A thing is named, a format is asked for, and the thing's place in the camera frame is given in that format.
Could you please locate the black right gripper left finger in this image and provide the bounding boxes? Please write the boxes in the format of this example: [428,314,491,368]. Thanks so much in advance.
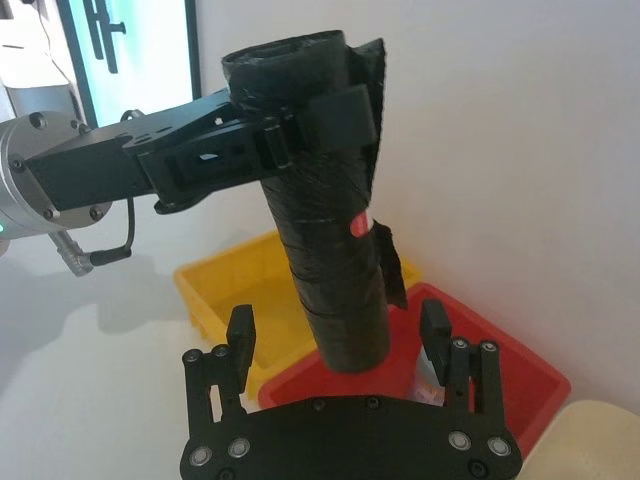
[181,304,257,442]

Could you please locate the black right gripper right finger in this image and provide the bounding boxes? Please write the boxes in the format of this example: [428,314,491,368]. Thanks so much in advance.
[420,298,507,430]

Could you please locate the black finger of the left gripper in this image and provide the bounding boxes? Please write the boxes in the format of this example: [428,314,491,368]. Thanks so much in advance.
[253,83,378,175]

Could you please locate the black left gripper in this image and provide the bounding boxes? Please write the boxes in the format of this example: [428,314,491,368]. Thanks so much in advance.
[23,91,269,216]

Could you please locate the roll of black plastic bags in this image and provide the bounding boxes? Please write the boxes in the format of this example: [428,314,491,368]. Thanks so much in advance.
[218,28,410,375]

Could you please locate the yellow plastic bin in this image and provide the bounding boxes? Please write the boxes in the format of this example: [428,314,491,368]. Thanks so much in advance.
[172,229,424,404]

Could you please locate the small white pink packet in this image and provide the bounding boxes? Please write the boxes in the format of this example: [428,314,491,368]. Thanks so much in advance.
[411,348,447,407]

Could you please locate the red plastic bin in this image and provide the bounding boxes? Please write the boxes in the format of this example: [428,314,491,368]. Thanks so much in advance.
[257,281,573,462]

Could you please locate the cream rounded object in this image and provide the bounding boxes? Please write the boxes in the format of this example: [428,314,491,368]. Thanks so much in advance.
[518,398,640,480]

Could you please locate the thin dark cable silver plug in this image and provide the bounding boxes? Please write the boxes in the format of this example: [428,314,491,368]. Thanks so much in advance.
[49,198,137,278]

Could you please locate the glass door with dark frame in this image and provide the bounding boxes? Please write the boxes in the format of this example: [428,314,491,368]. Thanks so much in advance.
[53,0,204,129]

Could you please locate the black door handle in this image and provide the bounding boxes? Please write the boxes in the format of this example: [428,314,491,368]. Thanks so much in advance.
[88,0,127,76]

